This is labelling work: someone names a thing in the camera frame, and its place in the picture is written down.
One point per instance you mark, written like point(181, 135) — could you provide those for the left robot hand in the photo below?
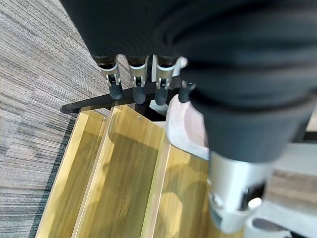
point(223, 49)

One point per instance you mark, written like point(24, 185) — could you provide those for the pink slipper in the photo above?
point(185, 126)

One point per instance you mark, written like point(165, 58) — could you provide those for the white slipper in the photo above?
point(267, 224)
point(158, 108)

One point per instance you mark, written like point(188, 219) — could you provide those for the wooden shoe rack black frame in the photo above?
point(123, 173)

